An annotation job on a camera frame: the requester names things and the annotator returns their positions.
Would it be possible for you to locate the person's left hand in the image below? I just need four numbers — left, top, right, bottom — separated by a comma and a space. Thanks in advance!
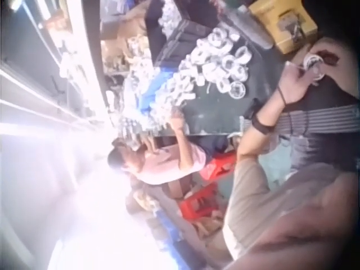
274, 62, 312, 106

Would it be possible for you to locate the person's right hand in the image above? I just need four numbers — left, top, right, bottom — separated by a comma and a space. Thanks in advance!
308, 36, 348, 73

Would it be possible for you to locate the white plastic ring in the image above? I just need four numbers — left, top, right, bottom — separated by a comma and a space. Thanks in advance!
303, 52, 326, 84

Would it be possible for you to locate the yellow machine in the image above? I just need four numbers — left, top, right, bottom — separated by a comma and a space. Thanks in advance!
249, 0, 320, 55

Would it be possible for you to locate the clear round dish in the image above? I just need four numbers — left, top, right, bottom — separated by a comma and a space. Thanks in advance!
228, 80, 249, 100

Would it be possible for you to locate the black wrist band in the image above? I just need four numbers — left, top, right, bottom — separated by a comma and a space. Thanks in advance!
251, 110, 280, 136

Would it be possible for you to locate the pile of white plastic rings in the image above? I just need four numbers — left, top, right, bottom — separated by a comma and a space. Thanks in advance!
168, 27, 253, 107

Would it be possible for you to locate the black plastic crate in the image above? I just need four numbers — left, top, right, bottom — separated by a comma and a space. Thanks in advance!
145, 0, 218, 65

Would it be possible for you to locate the red plastic stool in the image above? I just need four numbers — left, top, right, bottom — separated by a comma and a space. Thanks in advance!
199, 154, 239, 182
179, 187, 224, 224

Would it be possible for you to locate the blue plastic crate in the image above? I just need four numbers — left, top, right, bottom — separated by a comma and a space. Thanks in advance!
119, 66, 197, 136

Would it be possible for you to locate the thin black bracelet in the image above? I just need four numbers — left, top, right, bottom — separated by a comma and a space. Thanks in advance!
276, 85, 288, 107

